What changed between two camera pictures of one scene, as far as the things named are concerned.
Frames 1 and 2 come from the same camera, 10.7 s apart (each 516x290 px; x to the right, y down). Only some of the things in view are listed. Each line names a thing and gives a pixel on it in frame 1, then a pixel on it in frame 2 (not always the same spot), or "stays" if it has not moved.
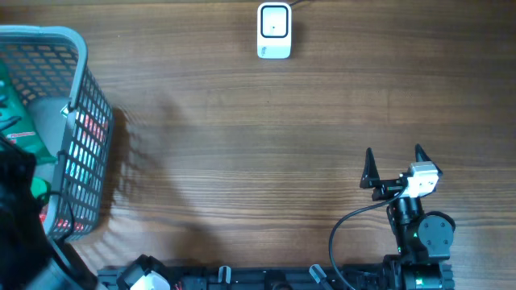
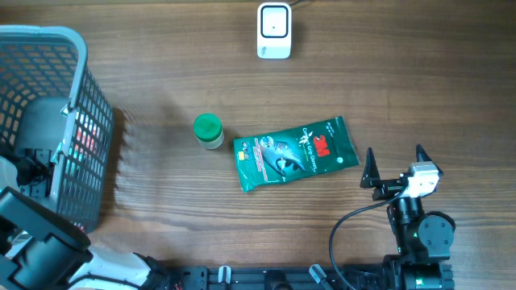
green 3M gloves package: (17, 125) → (280, 157)
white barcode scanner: (274, 31) stays
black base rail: (282, 277) stays
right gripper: (370, 179) stays
